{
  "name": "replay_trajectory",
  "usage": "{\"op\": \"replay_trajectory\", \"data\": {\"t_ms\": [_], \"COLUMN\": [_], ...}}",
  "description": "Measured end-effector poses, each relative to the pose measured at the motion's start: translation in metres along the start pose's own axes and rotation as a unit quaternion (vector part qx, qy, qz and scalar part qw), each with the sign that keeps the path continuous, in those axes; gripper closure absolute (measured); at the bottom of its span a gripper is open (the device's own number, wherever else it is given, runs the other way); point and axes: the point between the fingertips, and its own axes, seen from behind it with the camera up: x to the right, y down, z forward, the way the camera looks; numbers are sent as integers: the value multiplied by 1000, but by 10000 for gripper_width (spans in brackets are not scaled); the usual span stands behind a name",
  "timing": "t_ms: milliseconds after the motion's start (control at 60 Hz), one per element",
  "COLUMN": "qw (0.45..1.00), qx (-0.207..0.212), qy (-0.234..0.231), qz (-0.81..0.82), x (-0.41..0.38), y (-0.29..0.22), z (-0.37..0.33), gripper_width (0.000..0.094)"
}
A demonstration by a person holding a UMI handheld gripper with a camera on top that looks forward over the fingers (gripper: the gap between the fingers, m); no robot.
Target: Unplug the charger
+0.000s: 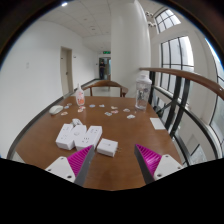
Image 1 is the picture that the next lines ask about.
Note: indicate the small sticker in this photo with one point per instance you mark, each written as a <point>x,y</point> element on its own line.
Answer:
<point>69,104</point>
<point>64,113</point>
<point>92,106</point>
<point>114,111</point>
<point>66,107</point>
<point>131,116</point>
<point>101,105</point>
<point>108,114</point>
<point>114,107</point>
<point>80,110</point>
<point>126,110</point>
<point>82,107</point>

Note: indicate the green exit sign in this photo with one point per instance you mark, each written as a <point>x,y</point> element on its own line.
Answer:
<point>106,52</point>

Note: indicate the white computer mouse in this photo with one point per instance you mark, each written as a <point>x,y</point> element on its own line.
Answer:
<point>56,109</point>

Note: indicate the white charger block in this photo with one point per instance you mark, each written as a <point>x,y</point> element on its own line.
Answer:
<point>107,147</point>

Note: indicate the beige side door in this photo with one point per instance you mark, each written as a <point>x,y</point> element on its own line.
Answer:
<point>66,70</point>

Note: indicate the glass double door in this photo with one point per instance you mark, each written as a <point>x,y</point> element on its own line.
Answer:
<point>105,68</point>

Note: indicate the white paper card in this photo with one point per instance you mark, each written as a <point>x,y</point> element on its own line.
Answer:
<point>157,123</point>

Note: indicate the person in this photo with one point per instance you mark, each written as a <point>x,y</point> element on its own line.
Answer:
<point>102,69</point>

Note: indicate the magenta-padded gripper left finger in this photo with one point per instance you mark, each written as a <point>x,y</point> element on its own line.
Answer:
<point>78,160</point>

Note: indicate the white spray bottle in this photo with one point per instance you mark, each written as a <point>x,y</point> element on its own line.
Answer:
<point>80,97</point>

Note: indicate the ceiling light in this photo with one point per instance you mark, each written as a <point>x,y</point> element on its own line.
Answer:
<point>64,4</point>

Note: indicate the wood-topped black railing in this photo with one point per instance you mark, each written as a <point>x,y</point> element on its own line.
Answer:
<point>190,78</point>

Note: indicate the large side window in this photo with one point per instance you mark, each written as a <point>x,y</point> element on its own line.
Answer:
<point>217,110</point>

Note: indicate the tall black-framed window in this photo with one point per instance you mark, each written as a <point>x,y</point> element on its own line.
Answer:
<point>176,63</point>

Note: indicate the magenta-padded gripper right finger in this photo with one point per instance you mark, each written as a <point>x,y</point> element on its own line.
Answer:
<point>153,160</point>

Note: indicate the wooden chair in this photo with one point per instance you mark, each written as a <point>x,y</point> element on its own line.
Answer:
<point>105,83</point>

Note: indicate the arched window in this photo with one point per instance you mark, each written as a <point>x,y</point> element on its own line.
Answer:
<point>167,20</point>

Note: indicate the white power strip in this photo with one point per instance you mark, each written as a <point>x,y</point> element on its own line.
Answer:
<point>88,138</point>
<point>79,131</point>
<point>64,136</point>

